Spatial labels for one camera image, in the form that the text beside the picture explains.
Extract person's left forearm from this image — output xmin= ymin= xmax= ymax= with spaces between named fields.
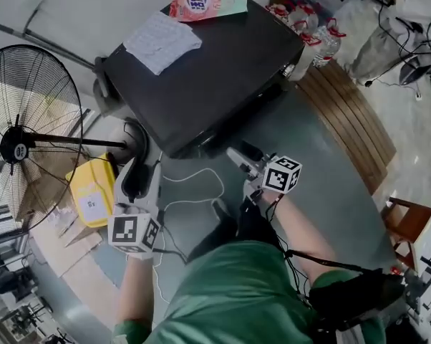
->
xmin=115 ymin=258 xmax=155 ymax=328

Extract white cable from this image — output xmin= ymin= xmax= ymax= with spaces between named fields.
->
xmin=152 ymin=166 xmax=226 ymax=302

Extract folded white cloth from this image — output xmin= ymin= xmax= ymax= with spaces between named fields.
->
xmin=124 ymin=11 xmax=203 ymax=77

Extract brown cardboard box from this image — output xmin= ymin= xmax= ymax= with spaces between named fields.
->
xmin=16 ymin=148 xmax=104 ymax=247

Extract black chair base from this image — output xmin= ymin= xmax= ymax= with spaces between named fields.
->
xmin=397 ymin=54 xmax=431 ymax=88

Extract brown wooden stool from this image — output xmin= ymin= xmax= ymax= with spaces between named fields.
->
xmin=379 ymin=196 xmax=431 ymax=265

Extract black floor fan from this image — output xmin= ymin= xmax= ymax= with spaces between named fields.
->
xmin=0 ymin=44 xmax=150 ymax=239

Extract flat cardboard sheet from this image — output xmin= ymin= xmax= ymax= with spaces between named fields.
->
xmin=29 ymin=224 xmax=120 ymax=320

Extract wooden slat panel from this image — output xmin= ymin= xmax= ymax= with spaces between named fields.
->
xmin=296 ymin=60 xmax=397 ymax=196

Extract grey dustpan with handle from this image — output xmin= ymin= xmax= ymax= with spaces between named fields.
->
xmin=0 ymin=22 xmax=111 ymax=100

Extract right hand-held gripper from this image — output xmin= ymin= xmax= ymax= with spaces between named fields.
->
xmin=226 ymin=141 xmax=303 ymax=203

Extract yellow plastic case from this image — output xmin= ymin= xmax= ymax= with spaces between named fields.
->
xmin=64 ymin=154 xmax=118 ymax=229

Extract person's left hand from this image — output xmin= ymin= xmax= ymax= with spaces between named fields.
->
xmin=125 ymin=251 xmax=155 ymax=264

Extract cluster of plastic water bottles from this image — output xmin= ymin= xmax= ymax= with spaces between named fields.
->
xmin=264 ymin=0 xmax=347 ymax=82

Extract pink detergent bag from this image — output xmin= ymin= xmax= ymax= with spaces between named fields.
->
xmin=168 ymin=0 xmax=249 ymax=23

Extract black hip pouch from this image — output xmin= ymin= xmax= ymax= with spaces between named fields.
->
xmin=308 ymin=268 xmax=406 ymax=323

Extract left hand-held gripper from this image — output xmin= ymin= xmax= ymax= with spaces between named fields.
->
xmin=107 ymin=158 xmax=165 ymax=254

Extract person's black trousers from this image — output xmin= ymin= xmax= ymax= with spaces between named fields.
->
xmin=186 ymin=198 xmax=285 ymax=264

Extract person's green shirt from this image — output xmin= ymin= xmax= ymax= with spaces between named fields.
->
xmin=111 ymin=240 xmax=387 ymax=344

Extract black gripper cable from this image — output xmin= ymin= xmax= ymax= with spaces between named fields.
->
xmin=264 ymin=191 xmax=364 ymax=302

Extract person's grey shoe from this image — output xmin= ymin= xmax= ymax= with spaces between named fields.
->
xmin=211 ymin=198 xmax=231 ymax=219

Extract person's right forearm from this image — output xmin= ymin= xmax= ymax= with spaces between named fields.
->
xmin=268 ymin=193 xmax=337 ymax=285

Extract black washing machine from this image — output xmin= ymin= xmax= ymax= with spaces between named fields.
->
xmin=102 ymin=0 xmax=306 ymax=160

